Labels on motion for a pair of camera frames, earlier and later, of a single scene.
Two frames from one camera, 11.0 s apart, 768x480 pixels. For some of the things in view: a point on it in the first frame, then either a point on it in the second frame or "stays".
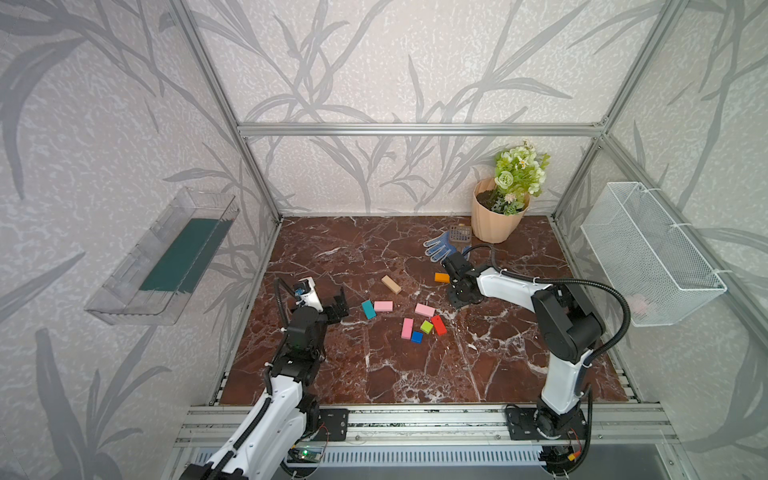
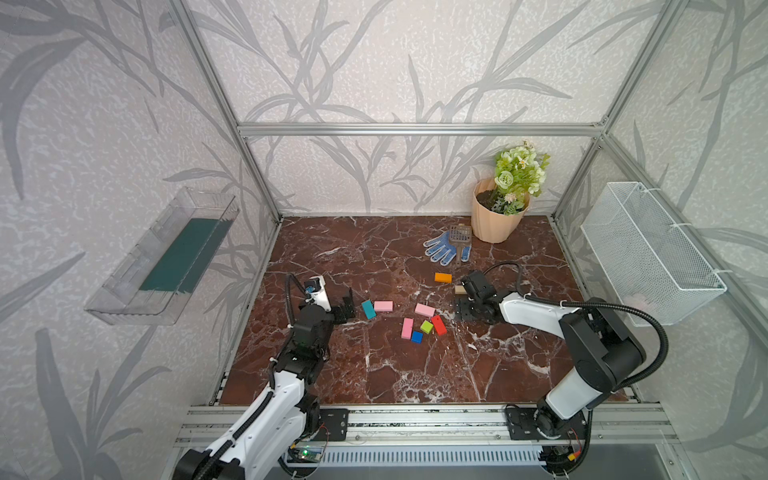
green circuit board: x=305 y=454 stays
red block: x=439 y=325 stays
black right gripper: x=459 y=292 → x=469 y=307
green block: x=426 y=327 stays
